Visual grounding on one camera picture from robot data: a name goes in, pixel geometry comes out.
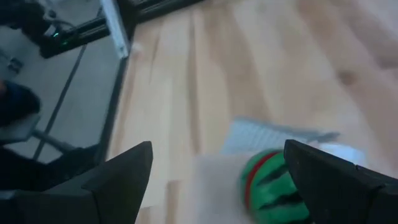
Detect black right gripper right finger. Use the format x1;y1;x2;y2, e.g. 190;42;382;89
283;139;388;224

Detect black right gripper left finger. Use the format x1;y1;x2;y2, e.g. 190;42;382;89
81;140;154;224

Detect green toy watermelon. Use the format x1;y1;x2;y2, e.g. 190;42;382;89
238;149;312;224

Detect grey waffle towel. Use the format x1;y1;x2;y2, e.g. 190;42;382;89
220;116;368;169

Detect black aluminium table frame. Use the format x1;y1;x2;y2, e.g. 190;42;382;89
93;0;206;164

